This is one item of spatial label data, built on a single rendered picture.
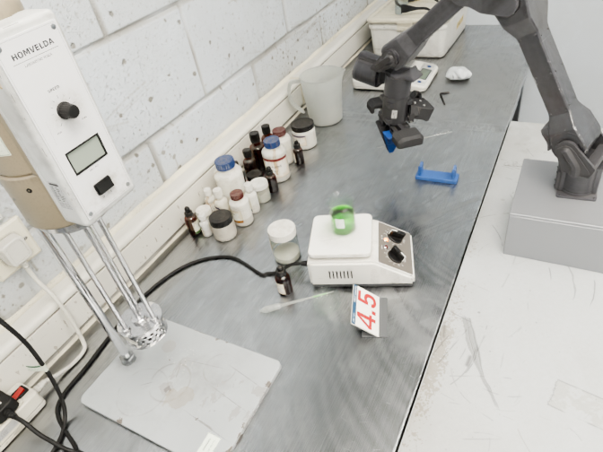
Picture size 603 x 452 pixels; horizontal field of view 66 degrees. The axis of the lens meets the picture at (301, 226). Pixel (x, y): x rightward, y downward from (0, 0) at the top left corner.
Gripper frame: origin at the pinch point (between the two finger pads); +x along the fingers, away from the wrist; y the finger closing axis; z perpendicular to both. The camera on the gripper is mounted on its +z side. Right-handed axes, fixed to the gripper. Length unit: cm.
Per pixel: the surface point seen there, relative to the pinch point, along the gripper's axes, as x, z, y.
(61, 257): -15, -67, -30
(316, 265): 3.2, -27.8, -28.8
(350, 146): 14.1, -2.9, 18.9
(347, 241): 0.6, -21.0, -27.0
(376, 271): 3.6, -17.5, -33.2
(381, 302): 7.4, -18.0, -37.7
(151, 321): -7, -56, -39
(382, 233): 2.9, -12.8, -25.2
